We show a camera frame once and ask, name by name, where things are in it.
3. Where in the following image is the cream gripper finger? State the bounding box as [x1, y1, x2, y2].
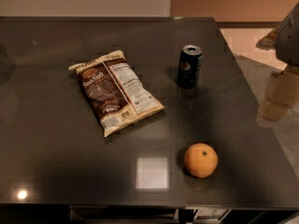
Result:
[256, 27, 278, 47]
[257, 66, 299, 123]

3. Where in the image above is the orange fruit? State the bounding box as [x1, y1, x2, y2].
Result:
[184, 143, 218, 178]

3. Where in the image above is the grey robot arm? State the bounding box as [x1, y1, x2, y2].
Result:
[257, 4, 299, 127]

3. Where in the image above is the dark blue pepsi can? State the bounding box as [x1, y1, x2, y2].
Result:
[177, 45, 203, 89]

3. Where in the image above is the brown sea salt chip bag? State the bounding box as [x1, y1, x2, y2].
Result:
[68, 50, 164, 137]

